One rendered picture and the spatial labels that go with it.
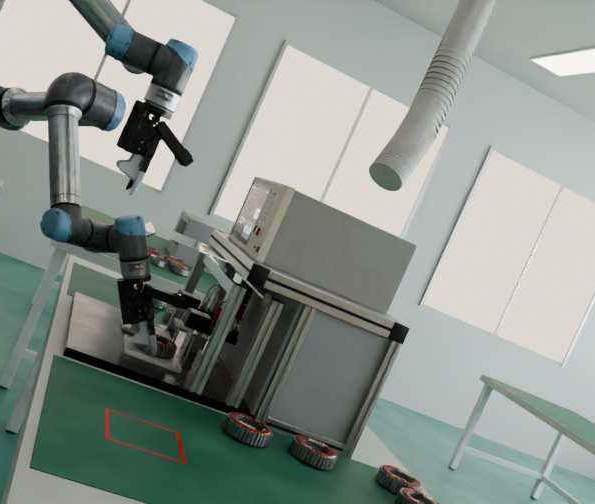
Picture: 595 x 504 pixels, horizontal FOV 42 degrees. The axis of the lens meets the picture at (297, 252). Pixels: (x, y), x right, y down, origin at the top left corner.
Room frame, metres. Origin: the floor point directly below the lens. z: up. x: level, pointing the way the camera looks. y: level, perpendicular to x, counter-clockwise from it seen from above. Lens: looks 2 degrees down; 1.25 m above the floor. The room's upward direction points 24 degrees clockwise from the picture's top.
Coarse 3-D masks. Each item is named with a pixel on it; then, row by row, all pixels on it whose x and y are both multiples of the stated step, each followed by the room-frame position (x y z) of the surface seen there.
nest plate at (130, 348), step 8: (128, 336) 2.04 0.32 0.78; (128, 344) 1.96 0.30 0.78; (128, 352) 1.91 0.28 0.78; (136, 352) 1.92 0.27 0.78; (144, 352) 1.95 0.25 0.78; (144, 360) 1.92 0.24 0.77; (152, 360) 1.93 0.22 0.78; (160, 360) 1.94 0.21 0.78; (168, 360) 1.98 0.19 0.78; (176, 360) 2.01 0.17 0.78; (168, 368) 1.94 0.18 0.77; (176, 368) 1.94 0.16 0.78
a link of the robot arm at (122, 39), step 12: (120, 24) 1.70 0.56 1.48; (108, 36) 1.68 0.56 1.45; (120, 36) 1.67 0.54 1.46; (132, 36) 1.68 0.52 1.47; (144, 36) 1.70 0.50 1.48; (108, 48) 1.68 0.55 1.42; (120, 48) 1.68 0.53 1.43; (132, 48) 1.68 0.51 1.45; (144, 48) 1.68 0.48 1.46; (156, 48) 1.69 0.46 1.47; (120, 60) 1.70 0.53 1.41; (132, 60) 1.69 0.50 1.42; (144, 60) 1.69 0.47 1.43; (144, 72) 1.72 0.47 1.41
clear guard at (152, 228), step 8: (152, 224) 2.26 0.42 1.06; (152, 232) 2.10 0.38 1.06; (160, 232) 2.12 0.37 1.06; (168, 232) 2.22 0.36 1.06; (176, 232) 2.34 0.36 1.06; (176, 240) 2.12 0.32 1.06; (184, 240) 2.20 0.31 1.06; (192, 240) 2.31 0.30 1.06; (200, 248) 2.17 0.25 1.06; (216, 256) 2.15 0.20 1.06
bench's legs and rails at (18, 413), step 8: (40, 352) 3.03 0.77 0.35; (32, 368) 3.02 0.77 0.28; (32, 376) 3.03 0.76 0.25; (24, 384) 3.03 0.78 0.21; (32, 384) 3.03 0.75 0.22; (24, 392) 3.03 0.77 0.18; (24, 400) 3.03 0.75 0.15; (16, 408) 3.03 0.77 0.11; (24, 408) 3.03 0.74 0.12; (16, 416) 3.03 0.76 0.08; (8, 424) 3.03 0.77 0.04; (16, 424) 3.03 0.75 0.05; (8, 432) 3.03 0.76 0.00; (16, 432) 3.04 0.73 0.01
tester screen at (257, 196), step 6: (252, 186) 2.33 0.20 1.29; (252, 192) 2.29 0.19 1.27; (258, 192) 2.22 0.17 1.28; (264, 192) 2.15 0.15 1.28; (252, 198) 2.26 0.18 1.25; (258, 198) 2.19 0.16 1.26; (264, 198) 2.12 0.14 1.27; (246, 204) 2.30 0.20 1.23; (252, 204) 2.23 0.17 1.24; (258, 204) 2.15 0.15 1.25; (246, 210) 2.27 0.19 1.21; (240, 216) 2.31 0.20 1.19; (246, 216) 2.23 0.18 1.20; (240, 234) 2.21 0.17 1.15; (246, 240) 2.11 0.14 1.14
